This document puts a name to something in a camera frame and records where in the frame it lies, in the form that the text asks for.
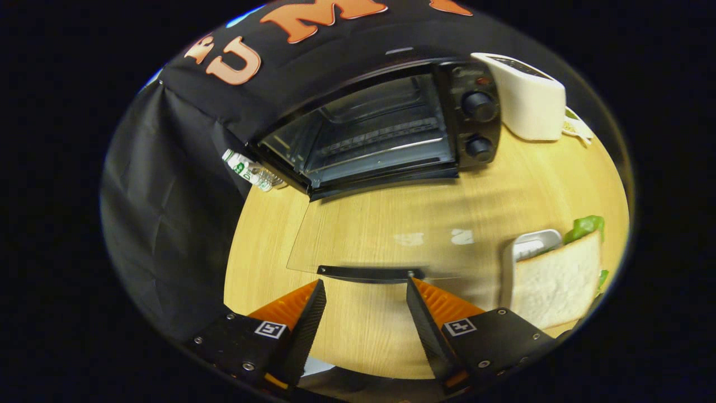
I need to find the lettuce sandwich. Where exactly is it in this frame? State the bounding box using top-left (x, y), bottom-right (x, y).
top-left (512, 215), bottom-right (607, 331)

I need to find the white and green packet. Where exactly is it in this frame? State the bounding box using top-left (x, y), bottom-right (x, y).
top-left (562, 106), bottom-right (593, 146)

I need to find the small white green-label bottle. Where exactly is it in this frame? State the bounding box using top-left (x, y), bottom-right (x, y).
top-left (222, 149), bottom-right (275, 191)

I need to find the small wire basket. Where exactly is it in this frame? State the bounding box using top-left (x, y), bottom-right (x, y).
top-left (256, 167), bottom-right (287, 192)

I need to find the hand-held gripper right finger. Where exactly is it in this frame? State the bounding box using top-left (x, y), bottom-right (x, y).
top-left (406, 276), bottom-right (560, 392)

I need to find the white pop-up toaster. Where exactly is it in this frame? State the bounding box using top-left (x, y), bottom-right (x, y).
top-left (471, 52), bottom-right (567, 142)

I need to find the black toaster oven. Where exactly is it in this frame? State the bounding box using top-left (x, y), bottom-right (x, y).
top-left (246, 48), bottom-right (504, 284)

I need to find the white plastic tray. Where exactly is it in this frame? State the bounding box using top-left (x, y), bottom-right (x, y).
top-left (500, 228), bottom-right (563, 314)

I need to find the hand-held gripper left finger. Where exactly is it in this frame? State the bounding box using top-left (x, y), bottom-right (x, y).
top-left (187, 279), bottom-right (328, 390)

